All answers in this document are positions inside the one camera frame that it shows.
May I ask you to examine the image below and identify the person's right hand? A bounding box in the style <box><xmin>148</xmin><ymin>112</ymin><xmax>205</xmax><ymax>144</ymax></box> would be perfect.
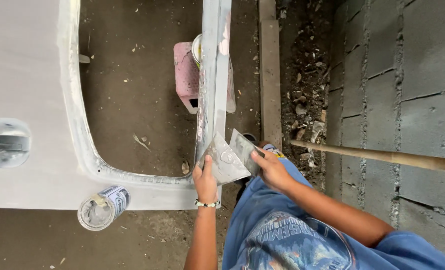
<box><xmin>250</xmin><ymin>147</ymin><xmax>294</xmax><ymax>192</ymax></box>

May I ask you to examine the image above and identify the open putty can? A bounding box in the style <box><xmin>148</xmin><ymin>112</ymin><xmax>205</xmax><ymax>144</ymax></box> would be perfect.
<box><xmin>77</xmin><ymin>185</ymin><xmax>131</xmax><ymax>231</ymax></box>

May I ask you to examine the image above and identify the person's left hand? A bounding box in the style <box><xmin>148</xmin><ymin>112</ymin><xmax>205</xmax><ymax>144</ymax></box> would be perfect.
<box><xmin>192</xmin><ymin>155</ymin><xmax>219</xmax><ymax>205</ymax></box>

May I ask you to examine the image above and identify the small yellow-labelled can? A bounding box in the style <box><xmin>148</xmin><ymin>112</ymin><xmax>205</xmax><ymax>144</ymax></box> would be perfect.
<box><xmin>191</xmin><ymin>34</ymin><xmax>203</xmax><ymax>69</ymax></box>

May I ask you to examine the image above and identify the person's blue printed shirt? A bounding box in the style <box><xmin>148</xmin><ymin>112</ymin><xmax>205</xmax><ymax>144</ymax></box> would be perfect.
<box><xmin>222</xmin><ymin>144</ymin><xmax>445</xmax><ymax>270</ymax></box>

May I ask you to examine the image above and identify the white bead bracelet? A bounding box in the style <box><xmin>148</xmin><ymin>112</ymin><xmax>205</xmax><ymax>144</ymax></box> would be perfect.
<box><xmin>194</xmin><ymin>199</ymin><xmax>221</xmax><ymax>208</ymax></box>

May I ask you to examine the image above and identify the primed grey car door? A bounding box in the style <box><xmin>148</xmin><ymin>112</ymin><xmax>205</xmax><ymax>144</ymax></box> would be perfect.
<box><xmin>0</xmin><ymin>0</ymin><xmax>233</xmax><ymax>211</ymax></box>

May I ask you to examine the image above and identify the grey putty mixing board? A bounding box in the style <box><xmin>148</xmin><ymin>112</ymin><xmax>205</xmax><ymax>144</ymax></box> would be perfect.
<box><xmin>198</xmin><ymin>132</ymin><xmax>252</xmax><ymax>187</ymax></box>

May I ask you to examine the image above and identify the wooden pole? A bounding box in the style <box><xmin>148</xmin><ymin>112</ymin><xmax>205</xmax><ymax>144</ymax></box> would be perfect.
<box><xmin>290</xmin><ymin>139</ymin><xmax>445</xmax><ymax>175</ymax></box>

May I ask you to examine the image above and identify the wooden plank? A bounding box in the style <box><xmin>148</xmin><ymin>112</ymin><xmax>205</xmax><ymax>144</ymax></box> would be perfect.
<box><xmin>258</xmin><ymin>0</ymin><xmax>283</xmax><ymax>150</ymax></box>

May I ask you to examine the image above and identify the pink plastic stool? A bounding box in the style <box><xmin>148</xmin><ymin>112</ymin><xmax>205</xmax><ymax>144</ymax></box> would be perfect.
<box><xmin>173</xmin><ymin>41</ymin><xmax>237</xmax><ymax>115</ymax></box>

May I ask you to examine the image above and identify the grey car door handle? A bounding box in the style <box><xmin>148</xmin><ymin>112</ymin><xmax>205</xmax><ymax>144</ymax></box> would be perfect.
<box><xmin>0</xmin><ymin>118</ymin><xmax>32</xmax><ymax>169</ymax></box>

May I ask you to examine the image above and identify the metal putty spreader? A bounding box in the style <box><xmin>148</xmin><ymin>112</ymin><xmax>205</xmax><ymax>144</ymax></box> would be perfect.
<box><xmin>229</xmin><ymin>128</ymin><xmax>266</xmax><ymax>178</ymax></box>

